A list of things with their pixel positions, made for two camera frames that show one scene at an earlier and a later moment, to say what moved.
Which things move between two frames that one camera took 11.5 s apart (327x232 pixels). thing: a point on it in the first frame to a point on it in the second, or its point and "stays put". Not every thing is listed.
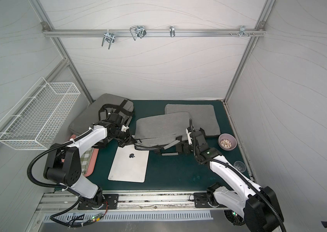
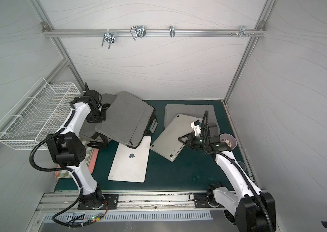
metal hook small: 172,31 stays put
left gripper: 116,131 to 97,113
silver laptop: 129,165 stays put
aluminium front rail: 63,203 stays put
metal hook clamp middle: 137,31 stays put
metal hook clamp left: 109,37 stays put
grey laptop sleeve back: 203,116 stays put
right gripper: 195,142 to 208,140
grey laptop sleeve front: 157,132 to 128,119
